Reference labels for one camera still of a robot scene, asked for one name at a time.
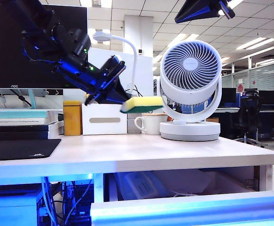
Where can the black mouse pad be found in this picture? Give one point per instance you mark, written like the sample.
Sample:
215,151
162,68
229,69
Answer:
14,149

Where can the white thick book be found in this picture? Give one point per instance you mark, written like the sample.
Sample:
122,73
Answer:
54,129

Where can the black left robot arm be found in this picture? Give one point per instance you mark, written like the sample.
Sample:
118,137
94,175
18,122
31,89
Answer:
33,18

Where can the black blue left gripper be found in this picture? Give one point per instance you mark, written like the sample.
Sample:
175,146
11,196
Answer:
85,77

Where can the white computer case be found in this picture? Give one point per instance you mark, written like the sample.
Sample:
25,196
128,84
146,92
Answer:
10,209

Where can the yellow green cleaning sponge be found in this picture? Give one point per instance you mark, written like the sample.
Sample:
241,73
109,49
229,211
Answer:
142,103

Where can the white tissue box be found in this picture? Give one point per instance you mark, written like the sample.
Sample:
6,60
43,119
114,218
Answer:
104,113

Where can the black computer tower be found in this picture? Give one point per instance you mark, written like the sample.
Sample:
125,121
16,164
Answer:
79,207

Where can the small white wall device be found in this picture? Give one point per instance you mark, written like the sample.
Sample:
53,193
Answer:
140,51

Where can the teal book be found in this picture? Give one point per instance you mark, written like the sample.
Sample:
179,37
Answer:
14,114

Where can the black book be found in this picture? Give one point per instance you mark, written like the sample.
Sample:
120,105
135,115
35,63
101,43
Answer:
14,128
14,136

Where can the white desk drawer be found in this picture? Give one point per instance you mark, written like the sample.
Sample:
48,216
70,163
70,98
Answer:
186,212

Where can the white flat device with label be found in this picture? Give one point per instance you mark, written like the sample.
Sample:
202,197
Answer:
139,183

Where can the black office chair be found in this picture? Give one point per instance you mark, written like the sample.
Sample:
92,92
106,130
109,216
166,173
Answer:
249,117

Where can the red round sign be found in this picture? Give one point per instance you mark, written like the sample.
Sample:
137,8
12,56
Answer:
240,88

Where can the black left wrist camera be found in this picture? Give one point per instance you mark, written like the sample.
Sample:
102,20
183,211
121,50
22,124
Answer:
113,68

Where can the black background monitor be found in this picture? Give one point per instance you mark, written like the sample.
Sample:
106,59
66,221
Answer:
228,96

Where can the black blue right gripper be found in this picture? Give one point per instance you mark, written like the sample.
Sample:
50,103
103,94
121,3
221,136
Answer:
227,8

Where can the white flat book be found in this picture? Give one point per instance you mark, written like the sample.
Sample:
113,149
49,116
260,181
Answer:
12,121

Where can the yellow rectangular tin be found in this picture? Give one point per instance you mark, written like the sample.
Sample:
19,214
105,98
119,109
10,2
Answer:
72,121

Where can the ceiling fluorescent light fixture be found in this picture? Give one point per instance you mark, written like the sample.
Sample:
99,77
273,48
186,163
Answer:
177,40
250,44

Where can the white gooseneck desk lamp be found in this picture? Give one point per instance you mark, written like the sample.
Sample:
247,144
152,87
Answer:
101,36

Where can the teal monitor stand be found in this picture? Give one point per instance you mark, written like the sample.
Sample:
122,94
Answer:
32,99

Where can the white round desk fan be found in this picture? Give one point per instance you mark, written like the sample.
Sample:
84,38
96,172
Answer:
190,131

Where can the white mug with wooden lid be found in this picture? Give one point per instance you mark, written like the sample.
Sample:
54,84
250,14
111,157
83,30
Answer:
151,126

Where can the black AOC computer monitor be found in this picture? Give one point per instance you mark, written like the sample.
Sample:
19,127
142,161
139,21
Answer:
0,70

